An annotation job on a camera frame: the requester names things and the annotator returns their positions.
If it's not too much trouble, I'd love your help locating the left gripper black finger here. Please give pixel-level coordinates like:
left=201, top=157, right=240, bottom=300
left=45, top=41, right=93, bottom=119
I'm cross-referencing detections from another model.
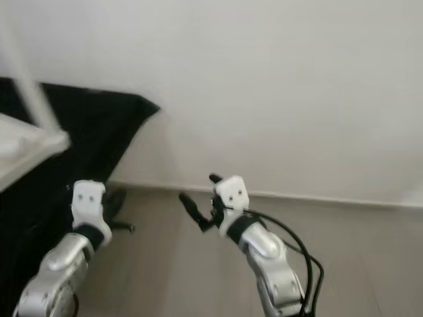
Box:
left=108, top=188, right=127, bottom=223

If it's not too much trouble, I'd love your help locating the white plastic table leg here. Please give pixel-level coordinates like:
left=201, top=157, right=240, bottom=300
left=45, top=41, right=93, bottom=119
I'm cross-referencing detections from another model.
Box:
left=0, top=119, right=40, bottom=160
left=0, top=26, right=68, bottom=143

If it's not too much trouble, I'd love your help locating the white plastic children table top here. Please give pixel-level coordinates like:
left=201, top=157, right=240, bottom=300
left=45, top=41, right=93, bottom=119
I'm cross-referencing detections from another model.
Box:
left=0, top=114, right=72, bottom=191

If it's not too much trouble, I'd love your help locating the black tablecloth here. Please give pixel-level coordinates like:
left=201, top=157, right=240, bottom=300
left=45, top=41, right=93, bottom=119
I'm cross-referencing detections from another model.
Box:
left=0, top=77, right=161, bottom=317

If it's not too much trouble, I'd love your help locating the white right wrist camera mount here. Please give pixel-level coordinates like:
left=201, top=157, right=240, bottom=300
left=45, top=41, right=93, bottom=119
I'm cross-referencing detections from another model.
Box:
left=214, top=175, right=250, bottom=239

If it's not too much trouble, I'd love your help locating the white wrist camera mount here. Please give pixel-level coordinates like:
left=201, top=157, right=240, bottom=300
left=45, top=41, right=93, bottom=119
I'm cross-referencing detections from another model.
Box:
left=214, top=175, right=250, bottom=239
left=71, top=180, right=112, bottom=249

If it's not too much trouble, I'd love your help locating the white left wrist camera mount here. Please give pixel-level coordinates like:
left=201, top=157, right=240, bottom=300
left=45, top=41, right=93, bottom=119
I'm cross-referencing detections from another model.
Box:
left=71, top=180, right=112, bottom=249

